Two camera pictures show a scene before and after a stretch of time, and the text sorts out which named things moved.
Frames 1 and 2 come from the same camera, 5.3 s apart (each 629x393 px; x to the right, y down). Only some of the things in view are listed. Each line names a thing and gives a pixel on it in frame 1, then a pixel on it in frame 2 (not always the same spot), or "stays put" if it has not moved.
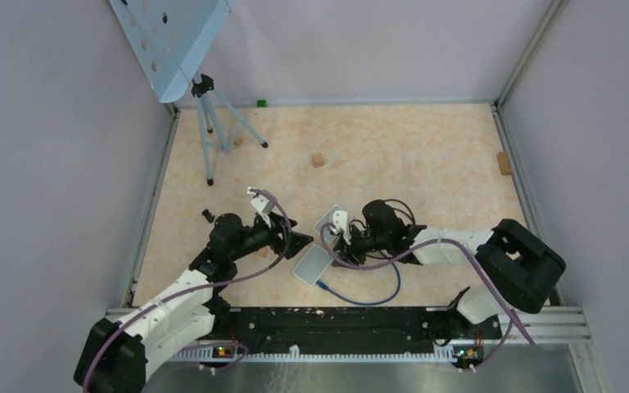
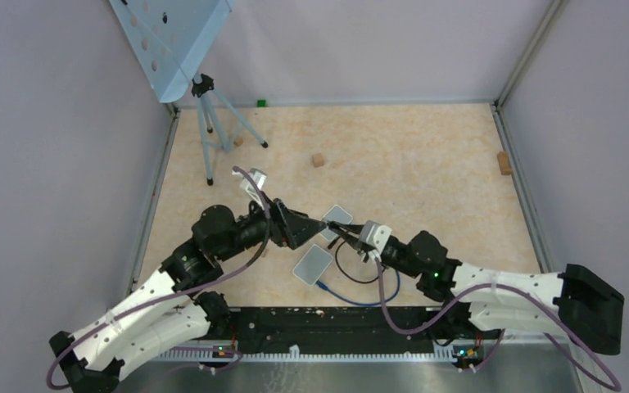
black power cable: (412, 219) → (336, 256)
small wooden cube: (318, 160) stays put
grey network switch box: (313, 264) stays put
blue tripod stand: (218, 124) stays put
